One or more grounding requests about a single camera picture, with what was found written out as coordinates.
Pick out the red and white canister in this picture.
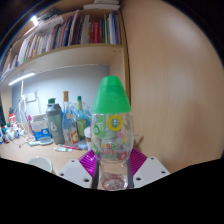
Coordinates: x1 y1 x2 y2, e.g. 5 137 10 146
7 111 18 128

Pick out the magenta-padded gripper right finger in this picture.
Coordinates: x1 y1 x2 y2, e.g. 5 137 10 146
126 147 171 190

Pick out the clear bottle with yellow cap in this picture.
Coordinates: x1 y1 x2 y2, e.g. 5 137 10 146
62 90 81 145

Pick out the light blue hairbrush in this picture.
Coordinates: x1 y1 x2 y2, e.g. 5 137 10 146
27 137 55 148

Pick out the green glass bottle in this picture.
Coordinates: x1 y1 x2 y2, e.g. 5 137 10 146
75 95 89 141

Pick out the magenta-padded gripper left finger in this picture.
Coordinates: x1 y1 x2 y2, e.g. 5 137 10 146
58 149 100 190

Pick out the pink pen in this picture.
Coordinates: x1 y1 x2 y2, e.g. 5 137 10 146
57 143 81 151

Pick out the blue and white box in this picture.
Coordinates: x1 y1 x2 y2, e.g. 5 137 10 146
29 113 51 141

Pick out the white and green tube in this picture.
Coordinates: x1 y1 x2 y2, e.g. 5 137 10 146
53 146 74 154

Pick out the white desk lamp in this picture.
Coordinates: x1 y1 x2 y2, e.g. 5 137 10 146
7 71 37 135

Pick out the white mug with green handle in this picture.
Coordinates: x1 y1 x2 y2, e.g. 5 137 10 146
27 156 55 175

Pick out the wooden shelf unit with books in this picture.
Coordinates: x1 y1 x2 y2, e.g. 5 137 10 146
0 0 132 112

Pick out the clear bottle with green cap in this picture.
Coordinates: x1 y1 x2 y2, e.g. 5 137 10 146
90 75 135 192

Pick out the jar with white lid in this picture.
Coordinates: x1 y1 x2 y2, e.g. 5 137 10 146
83 126 94 151

